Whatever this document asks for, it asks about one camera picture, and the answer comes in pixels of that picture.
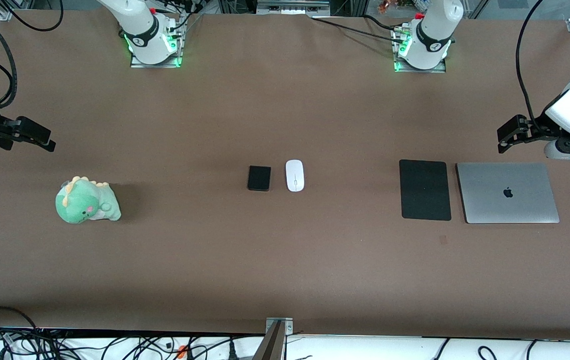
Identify long black table cable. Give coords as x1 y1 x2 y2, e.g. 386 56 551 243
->
310 16 408 46

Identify aluminium camera post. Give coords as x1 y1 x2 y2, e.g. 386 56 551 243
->
252 317 294 360

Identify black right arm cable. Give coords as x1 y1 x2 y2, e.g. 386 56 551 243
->
0 0 63 110

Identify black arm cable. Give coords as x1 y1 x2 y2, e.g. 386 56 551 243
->
516 0 565 132
0 0 63 110

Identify black mouse pad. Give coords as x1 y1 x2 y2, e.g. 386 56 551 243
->
399 159 452 222

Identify short black table cable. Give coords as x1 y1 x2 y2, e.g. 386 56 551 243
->
364 14 405 33

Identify grey Apple laptop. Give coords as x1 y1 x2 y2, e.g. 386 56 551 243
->
455 161 561 225

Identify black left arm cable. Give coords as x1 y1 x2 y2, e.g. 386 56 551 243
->
516 0 565 132

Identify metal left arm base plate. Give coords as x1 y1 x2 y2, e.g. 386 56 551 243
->
394 59 448 74

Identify green dinosaur plush toy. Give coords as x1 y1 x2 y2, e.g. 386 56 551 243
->
55 175 122 225

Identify white cable shelf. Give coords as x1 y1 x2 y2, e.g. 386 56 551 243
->
0 327 570 360

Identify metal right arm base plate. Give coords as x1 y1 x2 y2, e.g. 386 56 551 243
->
130 50 183 69

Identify small black rectangular box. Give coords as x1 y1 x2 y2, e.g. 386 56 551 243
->
247 165 272 192

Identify white computer mouse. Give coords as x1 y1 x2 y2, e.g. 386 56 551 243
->
285 159 305 193

